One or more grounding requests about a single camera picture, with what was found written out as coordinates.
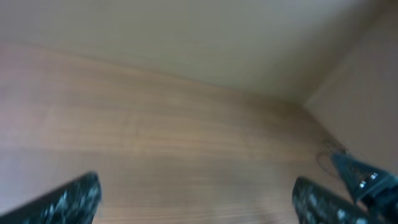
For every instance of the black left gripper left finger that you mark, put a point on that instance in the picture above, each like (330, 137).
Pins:
(75, 202)

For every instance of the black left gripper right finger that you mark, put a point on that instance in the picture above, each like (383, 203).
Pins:
(315, 204)

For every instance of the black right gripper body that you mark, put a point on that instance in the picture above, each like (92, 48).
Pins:
(382, 201)

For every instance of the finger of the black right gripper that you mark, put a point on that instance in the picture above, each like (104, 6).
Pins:
(363, 180)

